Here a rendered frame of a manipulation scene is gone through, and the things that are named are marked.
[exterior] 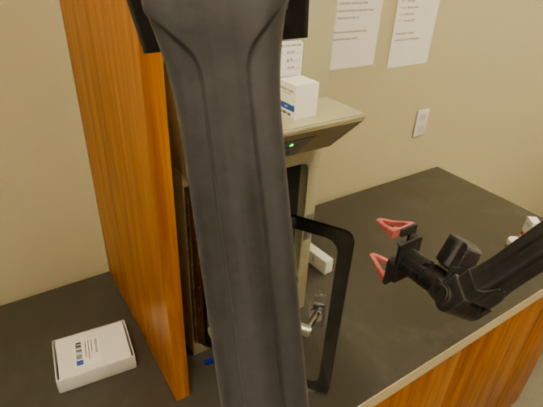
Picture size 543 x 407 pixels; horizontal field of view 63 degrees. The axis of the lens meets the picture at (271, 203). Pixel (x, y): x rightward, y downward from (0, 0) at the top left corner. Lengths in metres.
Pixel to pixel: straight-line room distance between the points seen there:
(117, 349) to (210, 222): 0.90
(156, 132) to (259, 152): 0.46
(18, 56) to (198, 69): 0.94
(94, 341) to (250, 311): 0.92
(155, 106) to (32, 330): 0.76
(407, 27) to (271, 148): 1.52
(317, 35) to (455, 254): 0.49
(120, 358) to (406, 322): 0.70
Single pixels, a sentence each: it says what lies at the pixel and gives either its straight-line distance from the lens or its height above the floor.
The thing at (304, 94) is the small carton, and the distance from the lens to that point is 0.78.
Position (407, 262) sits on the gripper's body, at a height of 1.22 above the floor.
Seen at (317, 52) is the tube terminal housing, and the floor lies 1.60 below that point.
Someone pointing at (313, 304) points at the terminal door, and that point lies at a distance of 0.82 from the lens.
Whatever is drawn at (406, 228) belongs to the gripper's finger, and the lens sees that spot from 0.97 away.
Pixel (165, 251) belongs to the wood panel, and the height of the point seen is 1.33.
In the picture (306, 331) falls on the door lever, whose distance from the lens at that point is 0.79.
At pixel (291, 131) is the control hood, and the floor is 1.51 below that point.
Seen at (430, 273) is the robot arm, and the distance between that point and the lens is 0.94.
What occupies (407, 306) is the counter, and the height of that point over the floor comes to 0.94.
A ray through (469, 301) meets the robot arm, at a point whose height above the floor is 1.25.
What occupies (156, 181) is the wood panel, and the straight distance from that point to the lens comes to 0.69.
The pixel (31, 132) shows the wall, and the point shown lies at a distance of 1.17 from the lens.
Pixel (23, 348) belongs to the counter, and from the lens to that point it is 1.22.
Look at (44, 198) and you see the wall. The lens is 1.24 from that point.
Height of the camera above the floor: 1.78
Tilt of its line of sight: 31 degrees down
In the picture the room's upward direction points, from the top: 3 degrees clockwise
